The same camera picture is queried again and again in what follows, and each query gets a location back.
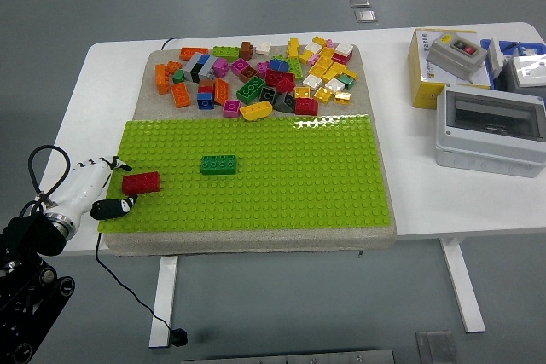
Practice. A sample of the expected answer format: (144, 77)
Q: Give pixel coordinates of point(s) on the orange eight-stud brick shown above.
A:
(180, 94)
(193, 53)
(161, 78)
(222, 91)

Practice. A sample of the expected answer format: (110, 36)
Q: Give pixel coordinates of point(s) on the lime green studded baseplate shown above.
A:
(298, 176)

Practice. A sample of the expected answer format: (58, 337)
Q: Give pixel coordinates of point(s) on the white table leg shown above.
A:
(164, 296)
(462, 287)

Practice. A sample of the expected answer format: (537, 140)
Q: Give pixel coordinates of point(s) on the blue plastic bin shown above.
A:
(535, 46)

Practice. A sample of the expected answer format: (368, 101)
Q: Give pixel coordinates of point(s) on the magenta square brick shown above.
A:
(240, 65)
(220, 66)

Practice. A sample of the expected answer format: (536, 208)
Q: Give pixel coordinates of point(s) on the brown tall brick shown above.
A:
(246, 50)

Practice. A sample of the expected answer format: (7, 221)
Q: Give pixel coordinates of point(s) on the lime green narrow brick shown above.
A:
(294, 66)

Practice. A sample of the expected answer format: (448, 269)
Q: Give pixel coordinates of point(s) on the dark green eight-stud brick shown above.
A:
(218, 165)
(251, 88)

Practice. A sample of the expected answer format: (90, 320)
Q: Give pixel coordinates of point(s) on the black square brick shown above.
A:
(268, 94)

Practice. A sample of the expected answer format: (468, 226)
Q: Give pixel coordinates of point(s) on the yellow narrow brick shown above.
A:
(293, 46)

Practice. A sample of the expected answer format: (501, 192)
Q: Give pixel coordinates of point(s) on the white square brick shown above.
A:
(343, 48)
(312, 47)
(333, 84)
(311, 81)
(263, 47)

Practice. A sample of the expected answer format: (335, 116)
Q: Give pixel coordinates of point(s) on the grey enclosure with clear lid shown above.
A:
(486, 146)

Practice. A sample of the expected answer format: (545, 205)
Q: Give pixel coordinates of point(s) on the dark grey slope brick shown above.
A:
(284, 102)

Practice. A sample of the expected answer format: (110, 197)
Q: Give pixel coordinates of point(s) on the small orange brick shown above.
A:
(174, 66)

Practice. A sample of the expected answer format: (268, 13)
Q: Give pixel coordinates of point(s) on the dark red long brick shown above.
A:
(277, 75)

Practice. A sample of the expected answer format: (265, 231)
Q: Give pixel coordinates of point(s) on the red eight-stud brick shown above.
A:
(141, 183)

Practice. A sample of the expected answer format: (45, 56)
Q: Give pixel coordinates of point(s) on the green brick with pale top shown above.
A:
(346, 81)

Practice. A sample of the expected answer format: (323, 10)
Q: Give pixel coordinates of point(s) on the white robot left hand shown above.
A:
(85, 187)

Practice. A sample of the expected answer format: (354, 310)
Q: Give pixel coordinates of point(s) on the blue square brick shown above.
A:
(279, 65)
(205, 101)

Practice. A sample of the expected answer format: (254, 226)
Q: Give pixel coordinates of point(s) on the yellow square brick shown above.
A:
(319, 41)
(342, 96)
(326, 53)
(323, 94)
(350, 74)
(306, 57)
(302, 92)

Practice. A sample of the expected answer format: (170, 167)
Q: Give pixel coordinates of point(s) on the yellow cardboard box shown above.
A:
(420, 78)

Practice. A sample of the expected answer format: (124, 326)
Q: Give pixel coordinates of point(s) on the grey push-button switch box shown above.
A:
(452, 59)

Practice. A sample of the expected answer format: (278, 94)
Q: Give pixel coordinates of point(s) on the lime green eight-stud brick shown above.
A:
(225, 53)

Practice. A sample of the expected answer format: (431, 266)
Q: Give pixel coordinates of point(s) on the yellow curved brick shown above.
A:
(256, 111)

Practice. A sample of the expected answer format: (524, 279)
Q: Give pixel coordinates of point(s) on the grey white switch unit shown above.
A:
(529, 70)

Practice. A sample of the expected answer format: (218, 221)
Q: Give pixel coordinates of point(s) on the silver floor socket plate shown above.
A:
(359, 1)
(366, 15)

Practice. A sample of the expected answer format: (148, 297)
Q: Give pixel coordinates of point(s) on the white wall socket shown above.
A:
(495, 57)

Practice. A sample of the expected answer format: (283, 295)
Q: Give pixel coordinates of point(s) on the small lime green brick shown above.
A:
(279, 57)

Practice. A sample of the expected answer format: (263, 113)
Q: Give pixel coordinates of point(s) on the brown square brick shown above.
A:
(207, 82)
(248, 74)

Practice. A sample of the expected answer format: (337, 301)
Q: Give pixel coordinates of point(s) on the yellow long brick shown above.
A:
(336, 71)
(320, 67)

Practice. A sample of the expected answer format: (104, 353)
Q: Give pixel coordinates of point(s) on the grey metal floor plate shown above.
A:
(435, 347)

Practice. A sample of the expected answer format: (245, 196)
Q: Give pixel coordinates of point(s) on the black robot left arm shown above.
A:
(25, 232)

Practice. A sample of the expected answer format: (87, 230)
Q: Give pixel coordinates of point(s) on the red square brick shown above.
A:
(306, 106)
(205, 89)
(341, 59)
(285, 84)

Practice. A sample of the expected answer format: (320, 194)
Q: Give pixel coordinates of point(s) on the long metal floor strip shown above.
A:
(290, 356)

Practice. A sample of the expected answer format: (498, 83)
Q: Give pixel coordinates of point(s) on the grey-brown foam mat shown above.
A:
(256, 242)

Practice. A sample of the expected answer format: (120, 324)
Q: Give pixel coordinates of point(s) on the pink square brick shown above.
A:
(232, 109)

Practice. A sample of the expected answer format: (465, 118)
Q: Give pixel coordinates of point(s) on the grey black blue brick stack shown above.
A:
(198, 66)

